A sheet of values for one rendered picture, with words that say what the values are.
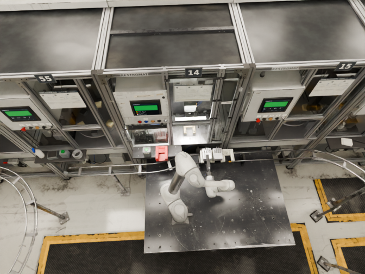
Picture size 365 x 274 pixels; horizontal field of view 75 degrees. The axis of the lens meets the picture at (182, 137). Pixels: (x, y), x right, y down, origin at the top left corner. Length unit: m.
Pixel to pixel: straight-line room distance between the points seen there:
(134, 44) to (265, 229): 2.14
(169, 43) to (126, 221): 2.32
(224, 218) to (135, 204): 1.31
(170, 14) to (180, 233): 2.06
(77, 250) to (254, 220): 2.16
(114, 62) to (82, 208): 2.27
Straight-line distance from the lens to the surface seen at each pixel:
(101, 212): 3.52
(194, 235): 2.61
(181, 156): 1.97
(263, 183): 2.88
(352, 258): 3.84
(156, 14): 2.32
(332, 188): 3.98
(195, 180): 1.87
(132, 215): 3.41
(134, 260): 3.32
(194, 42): 2.02
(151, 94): 1.94
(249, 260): 3.35
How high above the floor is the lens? 3.27
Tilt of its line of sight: 60 degrees down
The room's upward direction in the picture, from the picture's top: 1 degrees counter-clockwise
